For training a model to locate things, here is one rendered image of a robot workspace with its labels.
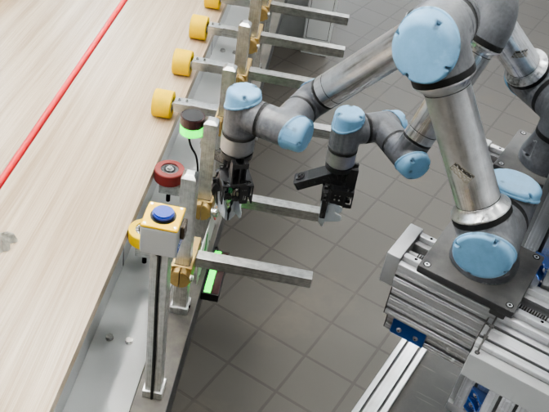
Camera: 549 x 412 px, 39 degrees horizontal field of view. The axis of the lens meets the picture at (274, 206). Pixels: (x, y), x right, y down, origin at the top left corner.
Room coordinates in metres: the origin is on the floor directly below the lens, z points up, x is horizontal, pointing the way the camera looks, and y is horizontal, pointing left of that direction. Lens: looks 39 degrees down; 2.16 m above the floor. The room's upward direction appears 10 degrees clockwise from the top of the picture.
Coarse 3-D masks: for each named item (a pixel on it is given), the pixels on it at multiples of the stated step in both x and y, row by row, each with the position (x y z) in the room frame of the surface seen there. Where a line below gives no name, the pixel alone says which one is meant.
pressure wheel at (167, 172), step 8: (168, 160) 1.66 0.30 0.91; (160, 168) 1.62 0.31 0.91; (168, 168) 1.62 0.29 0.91; (176, 168) 1.63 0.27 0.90; (184, 168) 1.64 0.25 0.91; (160, 176) 1.59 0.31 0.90; (168, 176) 1.59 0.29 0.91; (176, 176) 1.60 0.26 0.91; (160, 184) 1.59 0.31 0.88; (168, 184) 1.59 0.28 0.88; (176, 184) 1.60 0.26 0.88; (168, 200) 1.62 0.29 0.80
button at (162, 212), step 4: (156, 208) 1.08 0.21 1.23; (160, 208) 1.08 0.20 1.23; (164, 208) 1.08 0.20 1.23; (168, 208) 1.08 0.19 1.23; (172, 208) 1.09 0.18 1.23; (156, 212) 1.07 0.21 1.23; (160, 212) 1.07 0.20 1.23; (164, 212) 1.07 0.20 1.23; (168, 212) 1.07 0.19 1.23; (172, 212) 1.08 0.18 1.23; (156, 216) 1.06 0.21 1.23; (160, 216) 1.06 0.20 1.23; (164, 216) 1.06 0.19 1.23; (168, 216) 1.06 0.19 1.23; (172, 216) 1.07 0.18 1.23; (160, 220) 1.06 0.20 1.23; (164, 220) 1.06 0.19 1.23; (168, 220) 1.06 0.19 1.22
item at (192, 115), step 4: (184, 112) 1.59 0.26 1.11; (188, 112) 1.59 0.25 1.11; (192, 112) 1.60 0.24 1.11; (196, 112) 1.60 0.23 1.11; (200, 112) 1.60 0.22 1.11; (184, 116) 1.57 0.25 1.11; (188, 116) 1.58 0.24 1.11; (192, 116) 1.58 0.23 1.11; (196, 116) 1.58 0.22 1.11; (200, 116) 1.59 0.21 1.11; (188, 120) 1.56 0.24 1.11; (192, 120) 1.56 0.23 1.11; (196, 120) 1.57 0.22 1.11; (200, 120) 1.57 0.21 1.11; (188, 140) 1.58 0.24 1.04; (200, 144) 1.57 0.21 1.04; (192, 148) 1.58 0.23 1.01; (196, 156) 1.58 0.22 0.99; (196, 160) 1.58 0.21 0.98
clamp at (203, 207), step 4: (212, 196) 1.59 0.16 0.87; (200, 200) 1.56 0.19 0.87; (204, 200) 1.56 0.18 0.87; (208, 200) 1.57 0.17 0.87; (212, 200) 1.57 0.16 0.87; (200, 204) 1.54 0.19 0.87; (204, 204) 1.55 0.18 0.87; (208, 204) 1.56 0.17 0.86; (212, 204) 1.57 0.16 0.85; (200, 208) 1.54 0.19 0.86; (204, 208) 1.54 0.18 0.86; (208, 208) 1.54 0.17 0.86; (196, 212) 1.54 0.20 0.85; (200, 212) 1.55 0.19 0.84; (204, 212) 1.54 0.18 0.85; (208, 212) 1.54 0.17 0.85; (196, 216) 1.54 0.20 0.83; (200, 216) 1.55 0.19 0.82; (204, 216) 1.54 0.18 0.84; (208, 216) 1.54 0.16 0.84
